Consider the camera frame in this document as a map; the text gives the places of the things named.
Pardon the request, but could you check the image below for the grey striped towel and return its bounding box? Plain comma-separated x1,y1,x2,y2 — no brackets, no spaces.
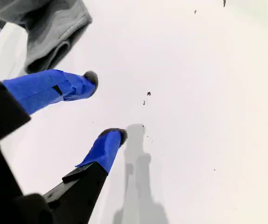
0,0,93,74

